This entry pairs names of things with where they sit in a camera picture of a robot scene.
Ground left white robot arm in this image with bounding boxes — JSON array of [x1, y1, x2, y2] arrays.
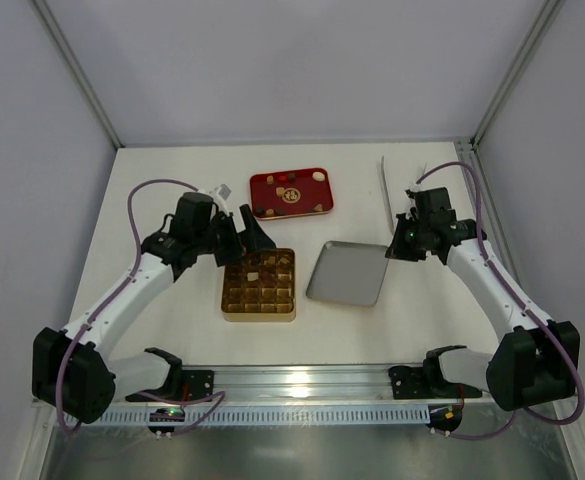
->
[[31, 191, 276, 424]]

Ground metal tongs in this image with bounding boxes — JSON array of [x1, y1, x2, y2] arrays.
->
[[379, 156, 395, 234]]

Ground red chocolate tray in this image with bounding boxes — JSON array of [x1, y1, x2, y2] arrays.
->
[[249, 167, 334, 220]]

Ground slotted cable duct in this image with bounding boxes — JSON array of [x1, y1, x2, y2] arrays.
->
[[92, 402, 430, 428]]

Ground gold chocolate box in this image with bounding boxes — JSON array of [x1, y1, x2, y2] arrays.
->
[[220, 248, 296, 323]]

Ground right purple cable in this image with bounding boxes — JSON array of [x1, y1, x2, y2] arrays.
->
[[414, 161, 585, 440]]

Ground silver tin lid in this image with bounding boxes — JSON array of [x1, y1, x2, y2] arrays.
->
[[306, 240, 389, 307]]

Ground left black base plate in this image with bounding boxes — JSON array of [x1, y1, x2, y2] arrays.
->
[[181, 369, 215, 401]]

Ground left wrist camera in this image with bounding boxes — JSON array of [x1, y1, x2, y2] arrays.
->
[[207, 184, 232, 204]]

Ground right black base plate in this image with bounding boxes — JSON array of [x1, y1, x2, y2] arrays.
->
[[388, 365, 483, 400]]

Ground aluminium rail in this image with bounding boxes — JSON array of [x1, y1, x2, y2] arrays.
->
[[91, 362, 581, 401]]

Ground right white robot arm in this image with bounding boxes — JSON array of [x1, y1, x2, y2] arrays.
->
[[386, 187, 580, 411]]

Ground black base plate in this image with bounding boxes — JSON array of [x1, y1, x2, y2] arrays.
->
[[181, 369, 215, 401], [388, 365, 483, 400]]

